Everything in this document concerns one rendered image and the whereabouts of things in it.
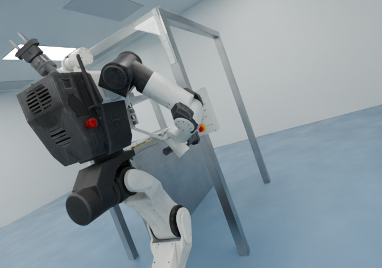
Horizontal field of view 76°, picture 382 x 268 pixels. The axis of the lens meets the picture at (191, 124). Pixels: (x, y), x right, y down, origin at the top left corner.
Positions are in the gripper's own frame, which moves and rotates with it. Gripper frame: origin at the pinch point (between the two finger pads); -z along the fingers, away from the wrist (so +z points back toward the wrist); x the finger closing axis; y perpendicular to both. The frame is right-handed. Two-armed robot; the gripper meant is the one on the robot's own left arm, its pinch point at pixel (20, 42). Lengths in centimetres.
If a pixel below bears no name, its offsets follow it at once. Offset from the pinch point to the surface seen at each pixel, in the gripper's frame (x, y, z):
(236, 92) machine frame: 88, -109, 116
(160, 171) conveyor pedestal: -16, -82, 115
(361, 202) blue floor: 82, -8, 207
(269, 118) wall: 153, -314, 248
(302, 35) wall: 277, -278, 161
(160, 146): -2, -88, 99
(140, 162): -17, -61, 92
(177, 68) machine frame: 50, -20, 58
